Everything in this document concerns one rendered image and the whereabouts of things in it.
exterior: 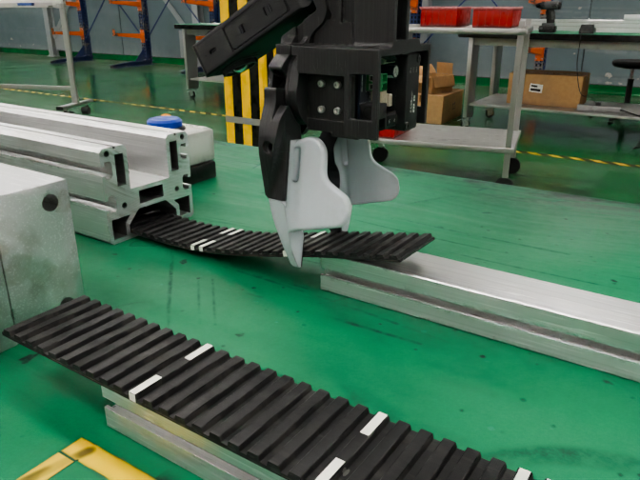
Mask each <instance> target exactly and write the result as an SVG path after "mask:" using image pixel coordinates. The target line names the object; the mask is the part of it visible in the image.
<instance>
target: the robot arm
mask: <svg viewBox="0 0 640 480"><path fill-rule="evenodd" d="M409 25H410V0H250V1H249V2H248V3H247V4H246V5H245V6H243V7H242V8H241V9H239V10H238V11H237V12H235V13H234V14H233V15H232V16H230V17H229V18H228V19H227V20H225V21H224V22H223V23H221V24H218V25H217V26H216V27H214V28H212V29H211V30H209V31H208V33H207V34H205V37H203V38H202V39H201V40H200V41H198V42H197V43H196V44H194V45H193V46H192V47H193V50H194V52H195V54H196V56H197V58H198V60H199V63H200V65H201V67H202V69H203V71H204V73H205V75H206V77H211V76H217V75H222V74H223V75H224V77H230V76H233V75H236V74H240V73H242V72H244V71H246V70H248V69H250V68H251V67H253V66H254V65H255V64H256V63H258V59H260V58H261V57H263V56H264V55H266V54H267V53H268V52H270V51H271V50H273V49H275V48H276V54H275V55H274V57H273V59H272V60H271V62H270V64H269V69H270V75H269V80H270V81H269V83H268V86H267V87H265V88H264V107H263V110H262V114H261V119H260V125H259V135H258V149H259V159H260V165H261V171H262V177H263V183H264V190H265V195H266V196H267V197H268V198H269V201H270V210H271V214H272V218H273V221H274V224H275V227H276V229H277V231H278V234H279V237H280V239H281V242H282V245H283V247H284V250H285V252H286V254H287V256H288V258H289V261H290V263H291V264H292V265H293V266H294V267H297V268H300V267H302V261H303V251H304V241H305V238H304V232H303V230H324V229H330V231H337V232H338V233H339V232H341V231H348V228H349V224H350V217H351V210H352V205H360V204H368V203H377V202H386V201H391V200H393V199H394V198H396V197H397V195H398V193H399V190H400V187H399V181H398V178H397V177H396V175H395V174H393V173H392V172H391V171H389V170H387V169H385V168H384V167H382V166H381V165H379V164H378V163H376V162H375V161H374V159H373V157H372V155H371V149H370V140H374V141H377V140H378V137H379V131H380V130H401V131H406V130H411V129H413V128H415V127H416V123H423V124H425V123H427V108H428V93H429V77H430V47H431V44H429V43H420V38H411V39H409ZM420 66H423V75H422V92H421V106H417V102H418V85H419V68H420ZM309 130H319V131H322V132H321V134H320V136H319V138H317V137H314V136H309V137H305V138H303V139H301V134H302V135H304V134H306V133H307V132H308V131H309Z"/></svg>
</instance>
